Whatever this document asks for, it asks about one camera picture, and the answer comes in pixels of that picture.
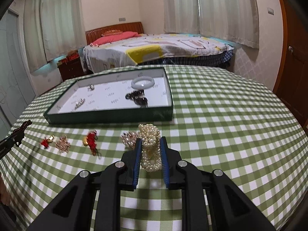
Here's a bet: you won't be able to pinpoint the red knot gold bell charm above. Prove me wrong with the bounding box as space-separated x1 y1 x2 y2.
40 135 55 149

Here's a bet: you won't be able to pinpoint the rose gold chain bracelet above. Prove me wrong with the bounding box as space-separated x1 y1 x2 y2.
54 134 72 153

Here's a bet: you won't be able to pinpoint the red tassel gold charm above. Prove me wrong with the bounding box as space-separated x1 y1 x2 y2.
82 130 99 156

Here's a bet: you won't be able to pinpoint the rose gold crystal bracelet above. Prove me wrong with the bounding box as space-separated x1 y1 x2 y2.
121 130 139 150

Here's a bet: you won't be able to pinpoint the white pearl bracelet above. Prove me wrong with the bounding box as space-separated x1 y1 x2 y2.
137 123 162 173

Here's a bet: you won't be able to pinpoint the white jade bangle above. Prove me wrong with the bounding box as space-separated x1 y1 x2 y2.
131 76 155 90

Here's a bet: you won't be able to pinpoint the dark green jewelry tray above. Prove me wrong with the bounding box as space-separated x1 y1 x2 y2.
43 67 173 125

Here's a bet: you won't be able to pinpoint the person's left hand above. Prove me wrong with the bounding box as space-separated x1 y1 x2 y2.
0 175 11 206

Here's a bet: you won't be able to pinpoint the frosted glass wardrobe door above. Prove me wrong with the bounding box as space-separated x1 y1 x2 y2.
1 10 35 135

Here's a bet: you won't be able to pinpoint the dark wooden nightstand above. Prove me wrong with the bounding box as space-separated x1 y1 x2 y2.
57 58 85 81

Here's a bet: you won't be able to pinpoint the green white checkered tablecloth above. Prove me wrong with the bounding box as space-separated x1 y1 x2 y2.
1 65 307 230

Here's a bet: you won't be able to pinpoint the red boxes on nightstand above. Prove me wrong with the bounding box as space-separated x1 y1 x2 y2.
57 49 80 66

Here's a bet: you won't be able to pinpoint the left white curtain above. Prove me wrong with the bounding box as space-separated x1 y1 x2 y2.
23 0 86 73

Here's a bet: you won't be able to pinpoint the white curtain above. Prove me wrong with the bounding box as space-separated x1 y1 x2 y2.
23 0 86 73
164 0 259 49

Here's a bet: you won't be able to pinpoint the wooden headboard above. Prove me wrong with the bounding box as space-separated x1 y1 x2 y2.
85 22 144 45

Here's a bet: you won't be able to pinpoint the pink pillow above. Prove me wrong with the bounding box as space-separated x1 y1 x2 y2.
90 31 141 46

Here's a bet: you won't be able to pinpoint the brown wooden door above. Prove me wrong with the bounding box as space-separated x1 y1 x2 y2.
274 0 307 127

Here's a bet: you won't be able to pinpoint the orange patterned pillow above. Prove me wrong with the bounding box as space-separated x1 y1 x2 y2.
101 29 123 37

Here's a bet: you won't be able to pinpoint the bed with patterned sheet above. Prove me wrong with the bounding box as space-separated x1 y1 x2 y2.
82 34 234 73

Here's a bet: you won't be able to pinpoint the right white curtain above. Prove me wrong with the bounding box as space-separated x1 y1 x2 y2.
164 0 259 49

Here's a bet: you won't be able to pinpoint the black bead bracelet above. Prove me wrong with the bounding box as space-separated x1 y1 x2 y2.
125 89 149 108

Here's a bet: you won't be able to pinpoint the wall light switch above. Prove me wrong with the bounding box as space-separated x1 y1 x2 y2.
267 7 275 15

